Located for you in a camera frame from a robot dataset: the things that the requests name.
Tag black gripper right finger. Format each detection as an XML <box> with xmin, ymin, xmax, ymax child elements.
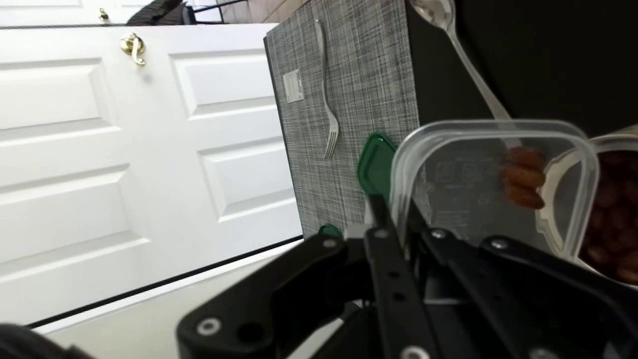
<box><xmin>407</xmin><ymin>197</ymin><xmax>638</xmax><ymax>359</ymax></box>

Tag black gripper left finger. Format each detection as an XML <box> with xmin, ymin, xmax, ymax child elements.
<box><xmin>178</xmin><ymin>193</ymin><xmax>441</xmax><ymax>359</ymax></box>

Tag clear plastic container bowl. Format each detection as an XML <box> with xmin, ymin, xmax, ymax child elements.
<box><xmin>387</xmin><ymin>117</ymin><xmax>603</xmax><ymax>267</ymax></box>

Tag brown sausage pieces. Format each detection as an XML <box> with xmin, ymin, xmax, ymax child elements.
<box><xmin>501</xmin><ymin>145</ymin><xmax>549</xmax><ymax>211</ymax></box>

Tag open can orange label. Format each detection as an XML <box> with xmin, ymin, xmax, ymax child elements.
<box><xmin>535</xmin><ymin>127</ymin><xmax>638</xmax><ymax>291</ymax></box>

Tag green round lid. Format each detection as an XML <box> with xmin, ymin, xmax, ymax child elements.
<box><xmin>317</xmin><ymin>223</ymin><xmax>345</xmax><ymax>243</ymax></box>

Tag green rectangular lid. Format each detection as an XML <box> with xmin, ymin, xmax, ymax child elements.
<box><xmin>355</xmin><ymin>129</ymin><xmax>399</xmax><ymax>201</ymax></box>

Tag clear plastic fork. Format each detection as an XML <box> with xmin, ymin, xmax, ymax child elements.
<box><xmin>311</xmin><ymin>12</ymin><xmax>343</xmax><ymax>161</ymax></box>

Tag grey woven placemat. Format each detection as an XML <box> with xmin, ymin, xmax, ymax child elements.
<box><xmin>264</xmin><ymin>0</ymin><xmax>425</xmax><ymax>237</ymax></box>

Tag white placemat label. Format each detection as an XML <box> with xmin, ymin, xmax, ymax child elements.
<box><xmin>282</xmin><ymin>68</ymin><xmax>307</xmax><ymax>103</ymax></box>

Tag black rectangular table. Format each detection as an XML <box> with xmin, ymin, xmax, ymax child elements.
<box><xmin>405</xmin><ymin>0</ymin><xmax>638</xmax><ymax>145</ymax></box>

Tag white panelled door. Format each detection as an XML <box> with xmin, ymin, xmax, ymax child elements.
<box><xmin>0</xmin><ymin>22</ymin><xmax>306</xmax><ymax>327</ymax></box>

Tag brass door handle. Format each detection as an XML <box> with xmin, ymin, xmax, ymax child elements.
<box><xmin>120</xmin><ymin>32</ymin><xmax>148</xmax><ymax>68</ymax></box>

